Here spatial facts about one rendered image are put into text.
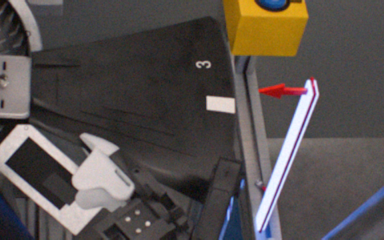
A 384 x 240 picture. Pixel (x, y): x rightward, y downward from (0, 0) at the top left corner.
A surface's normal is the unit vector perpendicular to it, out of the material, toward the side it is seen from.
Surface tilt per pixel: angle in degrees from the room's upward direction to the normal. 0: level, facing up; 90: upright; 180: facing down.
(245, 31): 90
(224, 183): 10
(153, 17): 90
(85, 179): 6
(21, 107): 6
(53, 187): 50
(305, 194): 0
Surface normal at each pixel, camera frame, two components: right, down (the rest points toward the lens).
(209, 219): 0.00, -0.49
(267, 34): 0.08, 0.82
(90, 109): 0.25, -0.50
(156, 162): 0.31, -0.30
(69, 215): 0.14, 0.25
